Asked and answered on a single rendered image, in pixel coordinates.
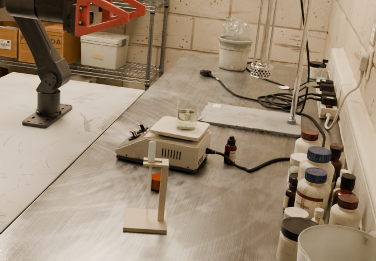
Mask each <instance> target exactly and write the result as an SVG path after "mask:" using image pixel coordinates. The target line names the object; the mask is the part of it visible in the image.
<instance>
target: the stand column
mask: <svg viewBox="0 0 376 261"><path fill-rule="evenodd" d="M312 4H313V0H308V1H307V8H306V13H305V20H304V27H303V34H302V41H301V46H300V53H299V60H298V67H297V74H296V78H295V85H294V92H293V99H292V106H291V111H290V118H288V121H287V123H288V124H291V125H295V124H296V119H295V112H296V107H297V100H298V93H299V86H300V80H301V75H302V68H303V62H304V54H305V50H306V43H307V36H308V29H309V22H310V18H311V11H312Z"/></svg>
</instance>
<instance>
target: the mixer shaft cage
mask: <svg viewBox="0 0 376 261"><path fill-rule="evenodd" d="M273 1H274V0H269V4H268V8H267V9H268V10H267V19H266V27H265V35H264V43H263V48H262V57H261V62H260V63H256V54H257V46H258V40H259V32H260V24H261V15H262V7H263V2H264V0H261V4H260V13H259V18H258V27H257V35H256V43H255V52H254V57H253V63H251V64H250V67H251V72H250V76H252V77H255V78H262V79H268V78H271V70H273V66H272V65H270V56H271V48H272V40H273V35H274V27H275V20H276V12H277V7H278V0H276V1H275V9H274V17H273V22H272V30H271V38H270V46H269V54H268V59H267V63H266V62H265V59H266V51H267V43H268V38H269V30H270V22H271V14H272V6H273Z"/></svg>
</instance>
